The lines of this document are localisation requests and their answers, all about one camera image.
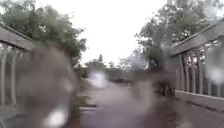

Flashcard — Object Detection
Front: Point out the distant row of trees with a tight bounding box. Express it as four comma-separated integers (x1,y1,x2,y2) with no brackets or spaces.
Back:
79,49,151,84

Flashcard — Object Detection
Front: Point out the grey wet bridge deck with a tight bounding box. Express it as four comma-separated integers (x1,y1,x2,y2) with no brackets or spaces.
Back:
9,77,224,128

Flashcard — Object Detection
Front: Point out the green leafy tree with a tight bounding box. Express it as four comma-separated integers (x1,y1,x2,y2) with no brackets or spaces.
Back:
134,0,224,68
0,0,88,68

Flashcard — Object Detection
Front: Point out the grey wooden bridge railing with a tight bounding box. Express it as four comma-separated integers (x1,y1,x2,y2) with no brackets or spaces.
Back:
159,20,224,112
0,22,38,128

